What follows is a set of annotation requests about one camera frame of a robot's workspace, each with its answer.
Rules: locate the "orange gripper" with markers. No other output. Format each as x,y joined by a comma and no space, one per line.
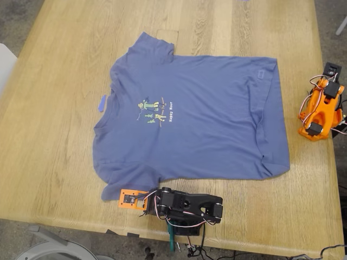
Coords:
336,79

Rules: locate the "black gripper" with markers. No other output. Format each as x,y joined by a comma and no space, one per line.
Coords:
150,203

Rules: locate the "grey round stool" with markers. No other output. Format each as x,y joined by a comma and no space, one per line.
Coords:
54,249

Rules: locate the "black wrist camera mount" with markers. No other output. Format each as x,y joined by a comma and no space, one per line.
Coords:
331,70

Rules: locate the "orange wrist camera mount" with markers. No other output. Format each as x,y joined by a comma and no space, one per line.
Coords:
127,199

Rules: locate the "small blue tape strip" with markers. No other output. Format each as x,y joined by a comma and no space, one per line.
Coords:
102,103

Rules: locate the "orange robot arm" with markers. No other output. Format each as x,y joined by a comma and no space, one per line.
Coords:
320,113

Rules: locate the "blue printed T-shirt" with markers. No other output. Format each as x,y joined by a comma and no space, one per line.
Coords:
203,108

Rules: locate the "white furniture leg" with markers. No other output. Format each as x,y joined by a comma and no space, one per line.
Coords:
342,25

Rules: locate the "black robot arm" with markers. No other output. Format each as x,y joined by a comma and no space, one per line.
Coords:
195,201

